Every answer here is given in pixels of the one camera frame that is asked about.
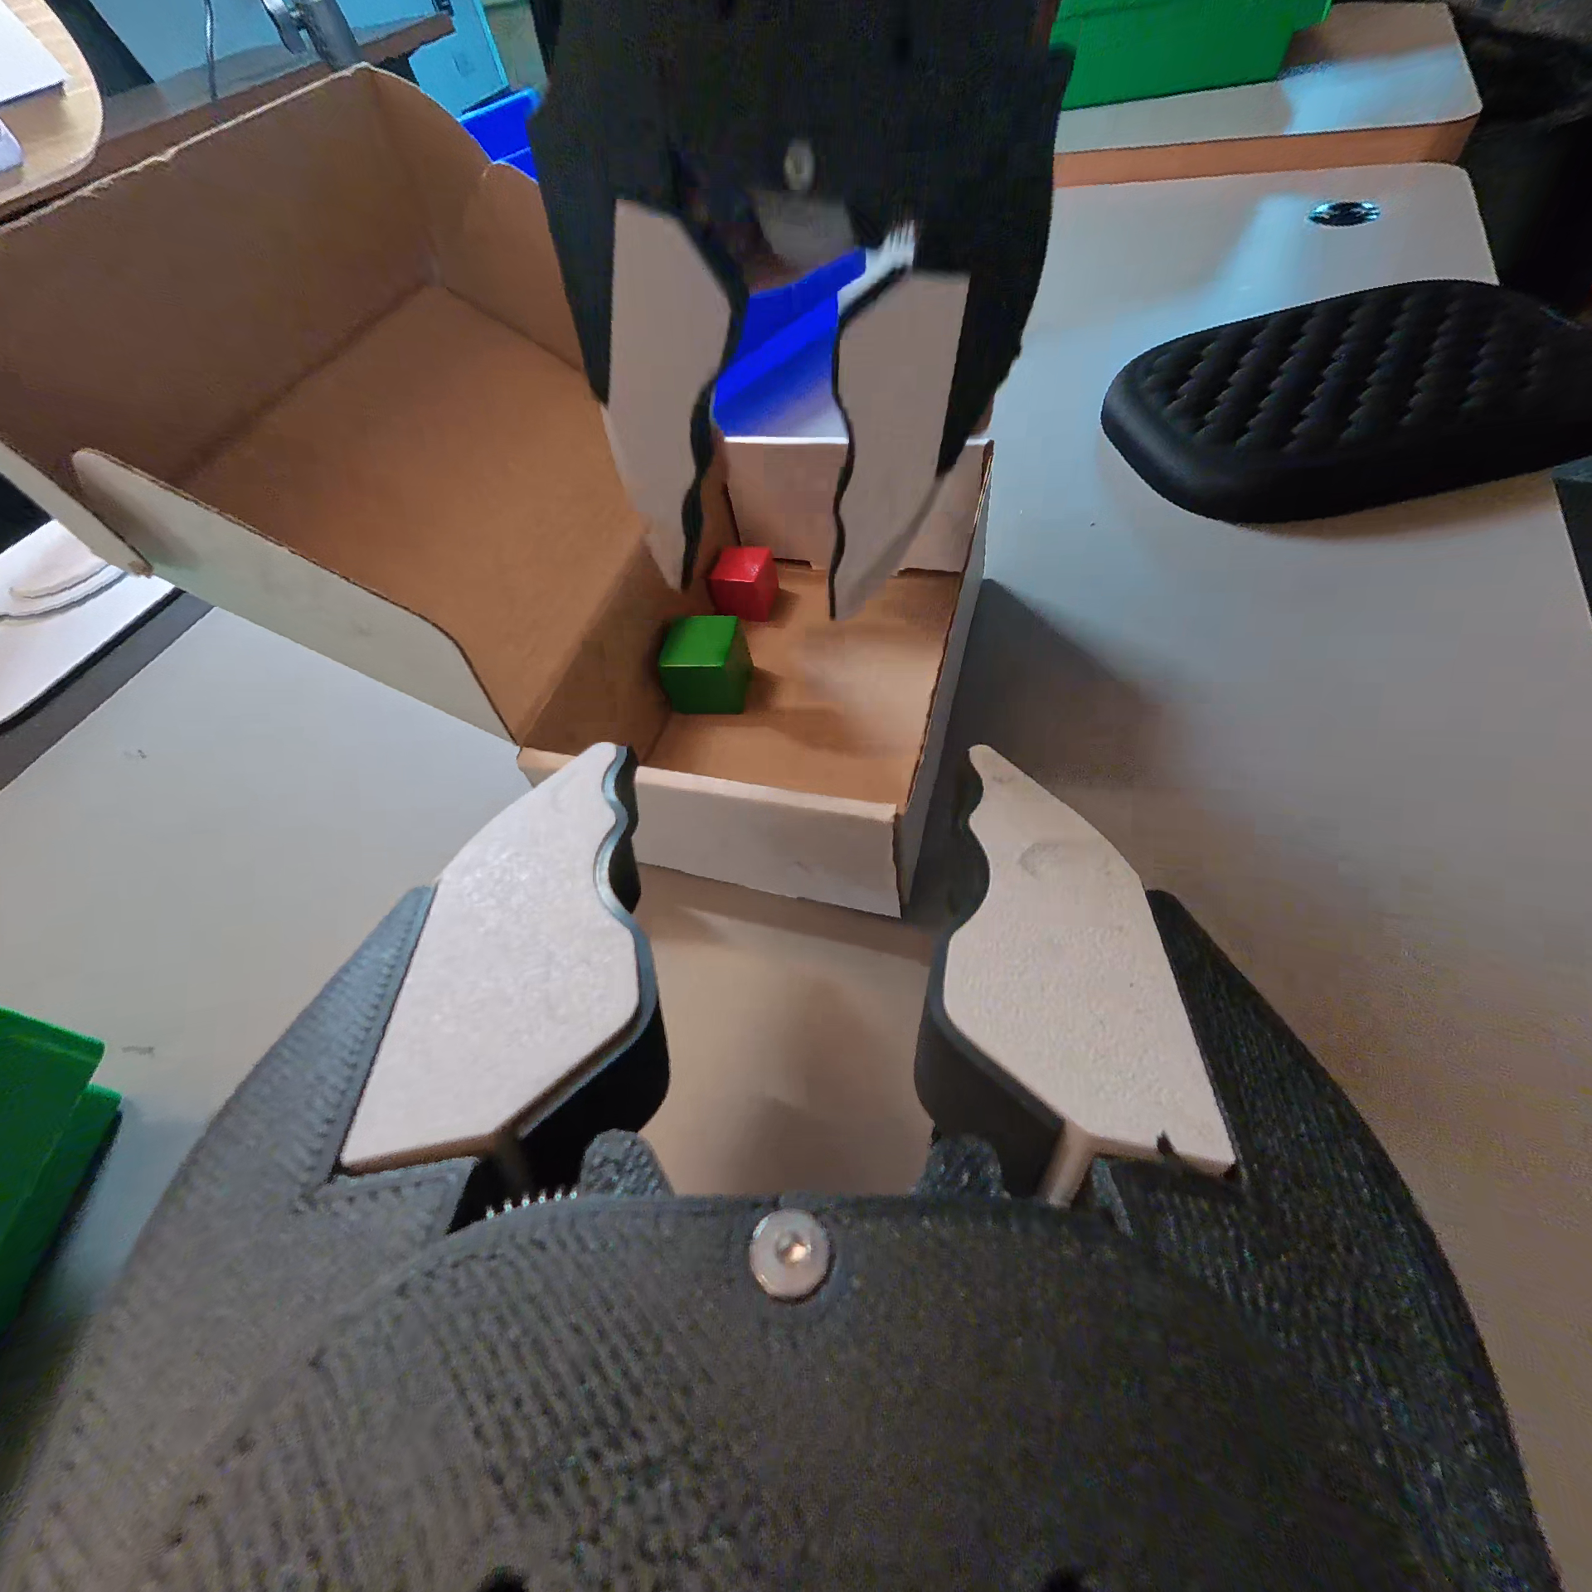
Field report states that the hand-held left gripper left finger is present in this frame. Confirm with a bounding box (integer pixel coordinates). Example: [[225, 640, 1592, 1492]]
[[338, 743, 674, 1184]]

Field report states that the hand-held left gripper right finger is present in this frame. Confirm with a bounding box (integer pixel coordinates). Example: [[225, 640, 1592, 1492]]
[[914, 745, 1239, 1209]]

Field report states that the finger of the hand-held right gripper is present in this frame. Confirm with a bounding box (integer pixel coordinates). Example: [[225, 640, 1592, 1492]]
[[824, 262, 974, 624], [603, 198, 752, 595]]

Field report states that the red cube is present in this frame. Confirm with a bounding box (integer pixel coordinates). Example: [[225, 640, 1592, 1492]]
[[705, 543, 782, 620]]

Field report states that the white cardboard box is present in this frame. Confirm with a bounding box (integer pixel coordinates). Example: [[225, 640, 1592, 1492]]
[[0, 62, 997, 920]]

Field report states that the green plastic bin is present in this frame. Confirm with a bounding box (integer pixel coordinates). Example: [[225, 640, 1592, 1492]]
[[1049, 0, 1336, 110], [0, 1003, 125, 1345]]

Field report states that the blue plastic bin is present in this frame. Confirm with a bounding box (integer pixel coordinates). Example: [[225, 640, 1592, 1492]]
[[458, 86, 874, 439]]

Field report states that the green cube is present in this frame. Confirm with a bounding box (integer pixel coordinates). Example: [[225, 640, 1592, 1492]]
[[658, 612, 756, 715]]

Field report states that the wood-edged table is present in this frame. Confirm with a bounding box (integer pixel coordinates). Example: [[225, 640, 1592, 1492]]
[[1049, 0, 1482, 187], [75, 0, 455, 149]]

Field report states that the black textured pad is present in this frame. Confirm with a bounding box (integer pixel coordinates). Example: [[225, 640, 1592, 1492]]
[[1100, 279, 1592, 524]]

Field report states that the white document stand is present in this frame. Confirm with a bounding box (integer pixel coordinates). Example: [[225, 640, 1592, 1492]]
[[0, 516, 180, 730]]

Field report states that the printed instruction sheet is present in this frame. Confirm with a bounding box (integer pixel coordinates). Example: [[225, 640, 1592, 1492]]
[[0, 0, 72, 176]]

